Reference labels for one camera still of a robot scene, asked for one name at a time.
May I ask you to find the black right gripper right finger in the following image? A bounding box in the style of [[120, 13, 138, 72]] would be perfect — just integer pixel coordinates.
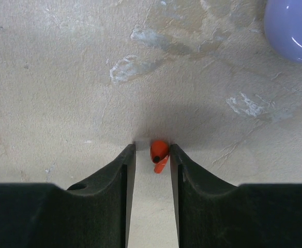
[[170, 144, 302, 247]]

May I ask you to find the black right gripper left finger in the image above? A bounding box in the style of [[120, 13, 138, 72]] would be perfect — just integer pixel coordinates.
[[0, 144, 136, 247]]

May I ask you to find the purple earbud charging case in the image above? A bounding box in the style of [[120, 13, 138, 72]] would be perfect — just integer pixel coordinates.
[[264, 0, 302, 64]]

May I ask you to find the orange earbud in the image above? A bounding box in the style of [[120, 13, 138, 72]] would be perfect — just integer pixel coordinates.
[[150, 140, 170, 174]]

